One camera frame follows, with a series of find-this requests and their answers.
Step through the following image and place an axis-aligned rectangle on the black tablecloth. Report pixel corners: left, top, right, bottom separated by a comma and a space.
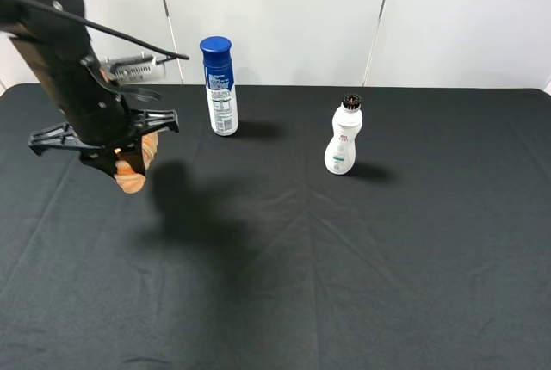
1, 84, 550, 369

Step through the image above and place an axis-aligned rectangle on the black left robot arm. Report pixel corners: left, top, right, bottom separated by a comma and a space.
1, 0, 187, 194

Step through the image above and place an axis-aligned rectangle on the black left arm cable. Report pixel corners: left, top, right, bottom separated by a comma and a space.
0, 0, 190, 65

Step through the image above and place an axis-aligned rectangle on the white bottle with brush cap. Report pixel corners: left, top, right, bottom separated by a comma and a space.
324, 93, 362, 175

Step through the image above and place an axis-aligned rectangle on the blue and white bottle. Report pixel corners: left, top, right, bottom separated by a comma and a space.
200, 36, 238, 137

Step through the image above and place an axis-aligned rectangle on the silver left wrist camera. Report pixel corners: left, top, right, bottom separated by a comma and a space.
100, 52, 166, 85

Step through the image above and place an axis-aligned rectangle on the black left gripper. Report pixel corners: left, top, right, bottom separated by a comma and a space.
28, 55, 179, 189

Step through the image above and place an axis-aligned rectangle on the tan spiral bread roll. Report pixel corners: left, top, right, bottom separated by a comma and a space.
114, 132, 158, 194

